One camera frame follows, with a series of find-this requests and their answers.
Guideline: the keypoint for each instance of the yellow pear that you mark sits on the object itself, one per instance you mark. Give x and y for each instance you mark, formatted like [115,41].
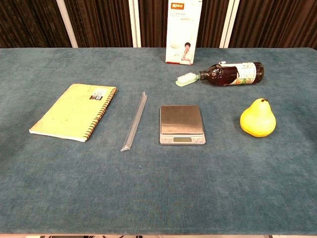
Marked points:
[257,121]

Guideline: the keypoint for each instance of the silver digital kitchen scale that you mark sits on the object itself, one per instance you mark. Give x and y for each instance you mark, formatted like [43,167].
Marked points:
[180,119]

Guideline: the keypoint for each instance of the clear plastic straw tube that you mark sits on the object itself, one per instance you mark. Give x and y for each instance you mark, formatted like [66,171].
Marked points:
[135,121]

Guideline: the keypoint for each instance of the green scrub brush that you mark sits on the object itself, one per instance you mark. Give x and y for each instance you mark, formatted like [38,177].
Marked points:
[184,79]

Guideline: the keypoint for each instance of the dark brown labelled bottle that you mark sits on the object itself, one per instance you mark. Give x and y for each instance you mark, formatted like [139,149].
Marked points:
[223,74]

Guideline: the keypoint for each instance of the yellow spiral notebook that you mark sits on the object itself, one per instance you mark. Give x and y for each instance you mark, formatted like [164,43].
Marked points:
[71,111]

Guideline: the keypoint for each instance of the teal table cloth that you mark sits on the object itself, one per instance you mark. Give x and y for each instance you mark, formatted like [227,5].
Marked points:
[99,186]

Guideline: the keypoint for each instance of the white orange carton box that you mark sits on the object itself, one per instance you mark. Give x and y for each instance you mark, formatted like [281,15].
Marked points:
[182,29]

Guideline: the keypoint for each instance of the white partition frame post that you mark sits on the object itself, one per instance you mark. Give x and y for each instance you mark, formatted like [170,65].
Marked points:
[67,24]
[229,24]
[134,24]

